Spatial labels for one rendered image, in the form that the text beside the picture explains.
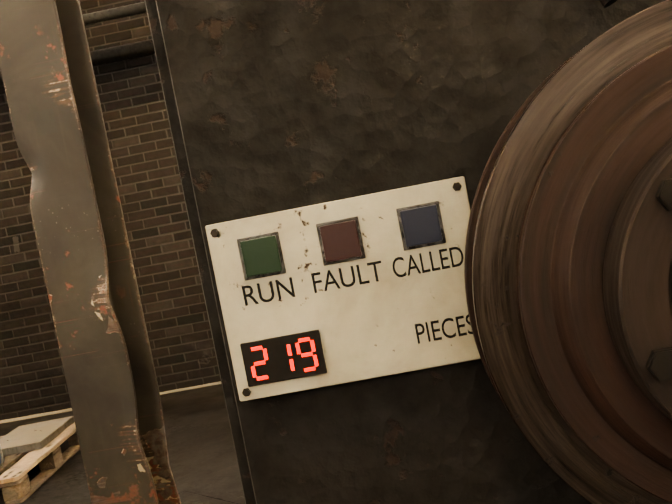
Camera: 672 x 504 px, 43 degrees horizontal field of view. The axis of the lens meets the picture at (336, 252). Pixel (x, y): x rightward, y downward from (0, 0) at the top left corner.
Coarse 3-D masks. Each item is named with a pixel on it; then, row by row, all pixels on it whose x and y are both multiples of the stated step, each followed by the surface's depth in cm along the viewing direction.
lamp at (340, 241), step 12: (324, 228) 83; (336, 228) 83; (348, 228) 83; (324, 240) 84; (336, 240) 84; (348, 240) 83; (324, 252) 84; (336, 252) 84; (348, 252) 84; (360, 252) 83
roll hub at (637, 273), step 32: (640, 192) 62; (640, 224) 61; (608, 256) 65; (640, 256) 61; (608, 288) 64; (640, 288) 61; (608, 320) 66; (640, 320) 62; (640, 352) 62; (640, 384) 64
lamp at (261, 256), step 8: (248, 240) 84; (256, 240) 84; (264, 240) 84; (272, 240) 84; (248, 248) 84; (256, 248) 84; (264, 248) 84; (272, 248) 84; (248, 256) 84; (256, 256) 84; (264, 256) 84; (272, 256) 84; (248, 264) 84; (256, 264) 84; (264, 264) 84; (272, 264) 84; (280, 264) 84; (248, 272) 84; (256, 272) 84; (264, 272) 84; (272, 272) 84
